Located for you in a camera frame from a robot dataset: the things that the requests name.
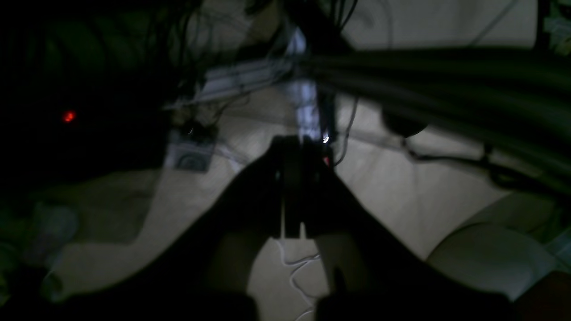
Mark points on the white power strip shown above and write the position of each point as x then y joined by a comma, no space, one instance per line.
244,77

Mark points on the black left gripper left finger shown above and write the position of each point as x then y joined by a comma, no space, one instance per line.
202,276

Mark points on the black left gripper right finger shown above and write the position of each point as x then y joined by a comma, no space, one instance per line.
372,275

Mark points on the aluminium frame rail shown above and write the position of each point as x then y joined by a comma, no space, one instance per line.
515,99

